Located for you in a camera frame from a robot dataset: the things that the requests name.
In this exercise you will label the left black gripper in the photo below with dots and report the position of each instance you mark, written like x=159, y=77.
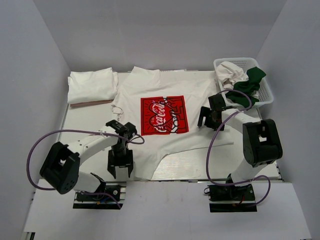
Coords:
x=127, y=161

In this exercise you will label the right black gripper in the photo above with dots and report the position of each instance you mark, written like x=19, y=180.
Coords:
x=205, y=112

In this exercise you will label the white shirt red logo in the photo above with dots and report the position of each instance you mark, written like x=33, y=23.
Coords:
x=165, y=114

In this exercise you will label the plain white t shirt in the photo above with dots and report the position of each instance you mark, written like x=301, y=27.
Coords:
x=229, y=74

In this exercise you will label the dark green t shirt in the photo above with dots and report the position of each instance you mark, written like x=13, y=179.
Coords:
x=249, y=87

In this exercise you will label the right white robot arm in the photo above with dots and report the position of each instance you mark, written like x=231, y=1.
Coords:
x=261, y=143

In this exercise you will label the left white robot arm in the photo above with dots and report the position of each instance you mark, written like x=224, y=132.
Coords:
x=61, y=168

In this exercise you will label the folded white shirt stack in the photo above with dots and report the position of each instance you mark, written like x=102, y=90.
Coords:
x=92, y=86

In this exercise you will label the white plastic basket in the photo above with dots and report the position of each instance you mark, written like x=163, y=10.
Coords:
x=265, y=95

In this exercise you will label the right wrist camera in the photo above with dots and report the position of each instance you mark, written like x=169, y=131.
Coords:
x=216, y=102

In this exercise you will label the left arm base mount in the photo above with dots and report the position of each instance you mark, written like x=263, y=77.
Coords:
x=112, y=199

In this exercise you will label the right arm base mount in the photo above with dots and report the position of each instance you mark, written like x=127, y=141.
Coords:
x=231, y=199

